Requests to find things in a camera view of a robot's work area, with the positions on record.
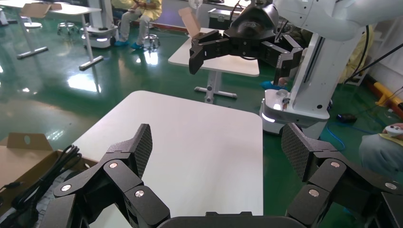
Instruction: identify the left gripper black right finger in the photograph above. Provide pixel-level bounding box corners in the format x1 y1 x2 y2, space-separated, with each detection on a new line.
280 123 403 228

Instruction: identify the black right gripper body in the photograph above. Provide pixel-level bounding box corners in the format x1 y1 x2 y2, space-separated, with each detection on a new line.
223 2 281 59

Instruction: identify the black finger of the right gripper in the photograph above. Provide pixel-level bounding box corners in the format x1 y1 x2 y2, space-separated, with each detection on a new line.
259 34 304 86
188 29 234 76

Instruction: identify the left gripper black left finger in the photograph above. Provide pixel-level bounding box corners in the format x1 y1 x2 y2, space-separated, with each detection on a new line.
39 123 171 228

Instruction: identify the black power cable with plug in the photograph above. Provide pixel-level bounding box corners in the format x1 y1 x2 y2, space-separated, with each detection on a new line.
0 144 83 228

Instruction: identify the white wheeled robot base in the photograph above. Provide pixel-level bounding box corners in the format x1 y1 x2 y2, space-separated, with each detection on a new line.
82 0 119 50

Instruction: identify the white robot base and column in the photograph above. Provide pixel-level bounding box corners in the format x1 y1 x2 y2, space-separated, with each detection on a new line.
260 30 353 140

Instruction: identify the open brown cardboard storage box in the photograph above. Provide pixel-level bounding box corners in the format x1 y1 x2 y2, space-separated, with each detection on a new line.
0 132 99 219

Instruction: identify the flat brown cardboard flap box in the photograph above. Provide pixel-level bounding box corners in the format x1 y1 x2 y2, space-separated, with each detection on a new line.
19 2 63 19

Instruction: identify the black equipment case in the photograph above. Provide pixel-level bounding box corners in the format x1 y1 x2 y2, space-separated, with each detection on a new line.
207 7 244 31

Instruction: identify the small open brown carton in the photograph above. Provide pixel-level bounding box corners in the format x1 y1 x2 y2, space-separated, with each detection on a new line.
178 6 202 38

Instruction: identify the steel round stool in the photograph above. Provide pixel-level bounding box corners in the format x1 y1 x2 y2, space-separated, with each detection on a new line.
143 30 160 52
56 21 80 36

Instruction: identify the black floor device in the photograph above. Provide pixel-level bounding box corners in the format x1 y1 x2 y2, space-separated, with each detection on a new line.
336 113 359 124

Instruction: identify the person in yellow coat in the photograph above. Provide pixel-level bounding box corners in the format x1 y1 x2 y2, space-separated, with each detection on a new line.
339 24 376 85
113 0 163 51

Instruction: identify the white handheld controller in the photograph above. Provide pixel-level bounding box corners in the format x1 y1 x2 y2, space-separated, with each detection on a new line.
384 123 403 138

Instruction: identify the yellow floor barrier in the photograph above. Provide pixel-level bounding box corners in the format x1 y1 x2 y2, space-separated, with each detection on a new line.
374 82 403 111

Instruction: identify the white table with T-legs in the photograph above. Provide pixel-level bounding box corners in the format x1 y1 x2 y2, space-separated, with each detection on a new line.
0 0 105 72

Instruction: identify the white pedestal table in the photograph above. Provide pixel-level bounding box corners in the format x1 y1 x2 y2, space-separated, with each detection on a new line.
167 27 261 105

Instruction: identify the blue floor cable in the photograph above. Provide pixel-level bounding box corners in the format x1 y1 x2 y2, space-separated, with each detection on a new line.
325 122 379 152

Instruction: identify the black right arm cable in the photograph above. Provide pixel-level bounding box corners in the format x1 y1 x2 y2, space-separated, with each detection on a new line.
342 24 403 86

